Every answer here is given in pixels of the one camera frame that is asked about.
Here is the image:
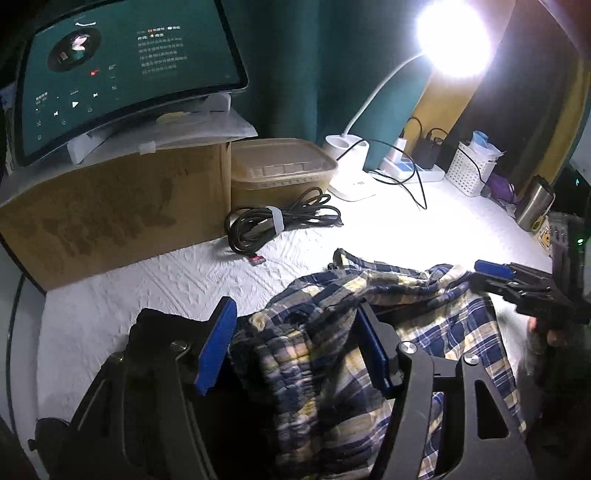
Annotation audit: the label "white desk lamp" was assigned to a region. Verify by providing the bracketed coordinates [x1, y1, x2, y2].
[323, 0, 492, 201]

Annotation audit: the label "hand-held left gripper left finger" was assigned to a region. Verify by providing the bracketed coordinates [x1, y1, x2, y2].
[69, 296, 238, 480]

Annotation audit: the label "black cloth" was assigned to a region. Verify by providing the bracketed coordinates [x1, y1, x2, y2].
[124, 308, 222, 365]

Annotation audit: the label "white tablet stand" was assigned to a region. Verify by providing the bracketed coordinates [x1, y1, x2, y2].
[67, 95, 257, 164]

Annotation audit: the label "purple cloth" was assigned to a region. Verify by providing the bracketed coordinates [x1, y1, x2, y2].
[485, 173, 515, 204]

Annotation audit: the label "green curtain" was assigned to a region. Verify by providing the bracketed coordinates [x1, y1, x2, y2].
[217, 0, 430, 158]

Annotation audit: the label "cardboard box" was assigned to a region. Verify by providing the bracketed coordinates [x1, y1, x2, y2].
[0, 141, 232, 291]

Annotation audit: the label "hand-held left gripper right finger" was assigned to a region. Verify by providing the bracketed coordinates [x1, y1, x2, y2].
[358, 302, 536, 480]

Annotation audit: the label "cream bear mug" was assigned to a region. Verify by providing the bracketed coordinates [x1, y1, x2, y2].
[531, 217, 555, 259]

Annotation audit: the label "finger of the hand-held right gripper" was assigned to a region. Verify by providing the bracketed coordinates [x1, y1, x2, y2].
[475, 260, 555, 296]
[501, 284, 578, 319]

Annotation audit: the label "beige lidded container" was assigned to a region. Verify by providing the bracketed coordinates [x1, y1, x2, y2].
[230, 137, 339, 210]

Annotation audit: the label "blue yellow plaid shirt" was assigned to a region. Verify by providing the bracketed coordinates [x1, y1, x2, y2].
[229, 248, 527, 480]

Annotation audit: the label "person's right forearm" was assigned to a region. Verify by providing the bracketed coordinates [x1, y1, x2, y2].
[522, 342, 591, 444]

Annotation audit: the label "white power strip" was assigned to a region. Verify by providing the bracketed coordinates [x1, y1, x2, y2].
[372, 154, 445, 183]

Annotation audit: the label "tablet with lit screen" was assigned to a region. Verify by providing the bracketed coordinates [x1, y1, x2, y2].
[14, 0, 250, 167]

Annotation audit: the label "person's right hand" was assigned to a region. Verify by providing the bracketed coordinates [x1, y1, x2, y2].
[526, 316, 570, 348]

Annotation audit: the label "black charger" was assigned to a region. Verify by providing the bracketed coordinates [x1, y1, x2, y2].
[418, 138, 439, 169]

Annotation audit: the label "blue face masks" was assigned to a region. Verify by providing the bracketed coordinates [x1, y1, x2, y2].
[470, 130, 504, 160]

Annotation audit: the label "black cable bundle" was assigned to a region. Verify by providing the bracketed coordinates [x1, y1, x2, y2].
[225, 187, 343, 257]

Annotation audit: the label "steel tumbler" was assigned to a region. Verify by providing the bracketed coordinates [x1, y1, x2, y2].
[515, 175, 555, 232]

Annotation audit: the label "yellow curtain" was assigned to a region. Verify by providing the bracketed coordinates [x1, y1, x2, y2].
[409, 60, 481, 144]
[545, 60, 583, 185]

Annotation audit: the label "white plastic basket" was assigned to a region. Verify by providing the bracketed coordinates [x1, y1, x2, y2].
[445, 141, 502, 198]

